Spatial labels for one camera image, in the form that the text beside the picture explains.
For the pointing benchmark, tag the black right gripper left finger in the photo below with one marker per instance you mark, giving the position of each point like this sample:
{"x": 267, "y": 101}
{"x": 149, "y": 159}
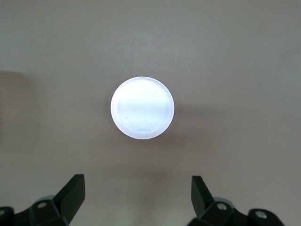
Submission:
{"x": 70, "y": 200}

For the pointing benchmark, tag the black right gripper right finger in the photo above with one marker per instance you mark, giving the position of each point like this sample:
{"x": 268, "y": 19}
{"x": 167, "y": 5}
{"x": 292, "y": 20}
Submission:
{"x": 202, "y": 200}

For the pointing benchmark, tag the pale pink round plate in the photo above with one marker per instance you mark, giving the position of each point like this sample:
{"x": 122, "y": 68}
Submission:
{"x": 142, "y": 107}

